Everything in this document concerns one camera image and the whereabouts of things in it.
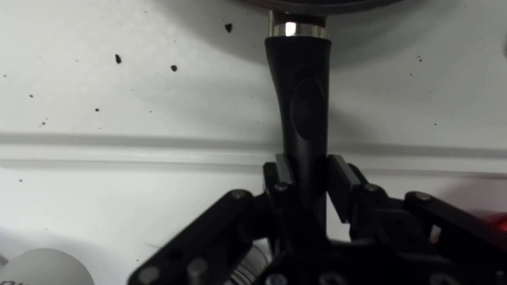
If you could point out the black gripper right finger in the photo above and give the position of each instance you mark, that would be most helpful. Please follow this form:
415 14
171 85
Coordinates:
390 221

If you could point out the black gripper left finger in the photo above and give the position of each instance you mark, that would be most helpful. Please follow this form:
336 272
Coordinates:
210 237

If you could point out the round white table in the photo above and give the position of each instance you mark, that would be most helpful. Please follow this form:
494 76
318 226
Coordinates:
79 210

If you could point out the white mug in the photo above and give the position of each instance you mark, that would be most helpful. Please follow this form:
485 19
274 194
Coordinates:
41 269

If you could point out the white plastic tray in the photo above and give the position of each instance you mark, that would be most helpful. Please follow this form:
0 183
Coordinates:
131 79

